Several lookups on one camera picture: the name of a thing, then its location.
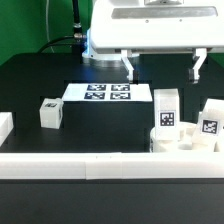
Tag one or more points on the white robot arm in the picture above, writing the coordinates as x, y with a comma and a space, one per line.
87, 50

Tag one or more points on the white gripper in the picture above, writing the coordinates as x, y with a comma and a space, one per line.
158, 26

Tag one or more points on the white round stool seat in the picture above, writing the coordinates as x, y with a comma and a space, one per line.
184, 144

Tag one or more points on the white fiducial marker sheet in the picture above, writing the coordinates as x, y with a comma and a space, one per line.
107, 92

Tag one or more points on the white left fence piece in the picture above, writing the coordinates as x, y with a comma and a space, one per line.
6, 125

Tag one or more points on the white front fence bar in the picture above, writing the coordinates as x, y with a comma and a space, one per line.
89, 166

